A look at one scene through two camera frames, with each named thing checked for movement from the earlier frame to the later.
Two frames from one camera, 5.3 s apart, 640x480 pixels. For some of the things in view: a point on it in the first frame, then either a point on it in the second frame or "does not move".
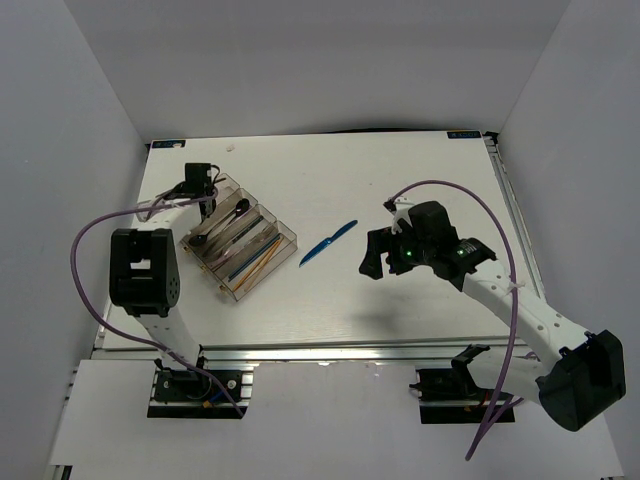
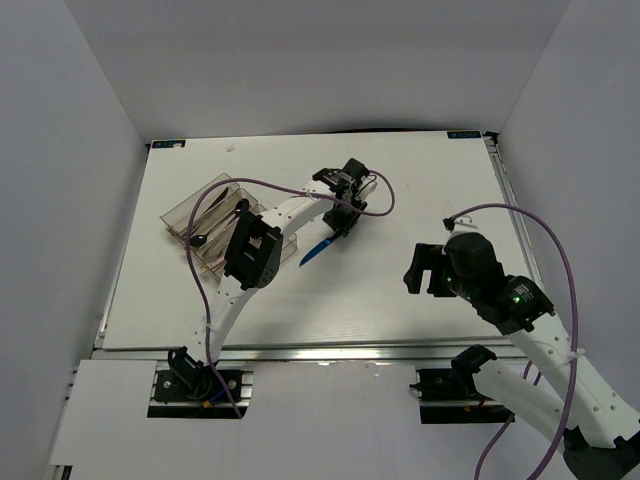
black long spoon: (199, 239) does not move
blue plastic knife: (337, 235) does not move
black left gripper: (173, 191) -> (346, 226)
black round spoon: (241, 206) does not move
